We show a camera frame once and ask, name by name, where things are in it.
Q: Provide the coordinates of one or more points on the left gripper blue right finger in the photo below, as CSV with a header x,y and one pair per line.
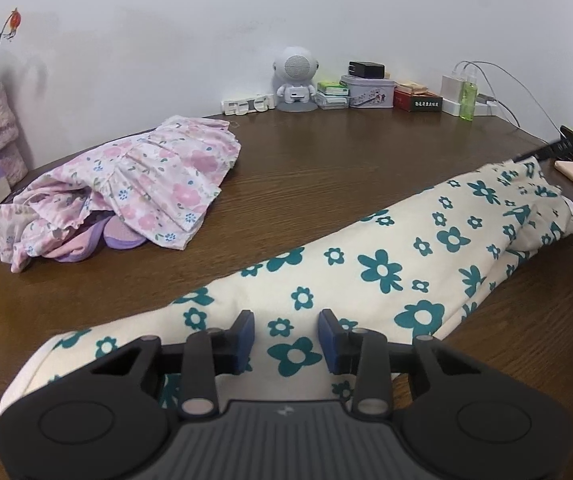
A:
x,y
334,341

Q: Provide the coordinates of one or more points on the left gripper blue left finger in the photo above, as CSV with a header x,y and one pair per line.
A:
x,y
241,340

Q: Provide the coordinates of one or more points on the cream green-flower garment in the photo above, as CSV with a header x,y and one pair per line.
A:
x,y
416,268

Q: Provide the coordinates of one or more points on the green spray bottle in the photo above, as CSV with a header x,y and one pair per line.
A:
x,y
468,96

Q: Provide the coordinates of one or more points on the white charger block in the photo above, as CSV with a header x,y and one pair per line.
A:
x,y
451,91

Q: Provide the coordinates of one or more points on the pink floral garment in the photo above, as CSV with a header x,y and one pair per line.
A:
x,y
155,186

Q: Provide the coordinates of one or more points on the red black box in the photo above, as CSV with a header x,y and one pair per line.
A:
x,y
416,98

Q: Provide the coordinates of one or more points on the small black box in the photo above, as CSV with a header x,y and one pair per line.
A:
x,y
367,70

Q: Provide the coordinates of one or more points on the white power strip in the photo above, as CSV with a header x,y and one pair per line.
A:
x,y
254,104

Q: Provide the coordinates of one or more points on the green white small boxes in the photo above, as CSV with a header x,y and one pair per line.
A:
x,y
331,95

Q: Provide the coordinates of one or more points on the white robot figurine speaker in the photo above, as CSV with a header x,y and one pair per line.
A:
x,y
295,69

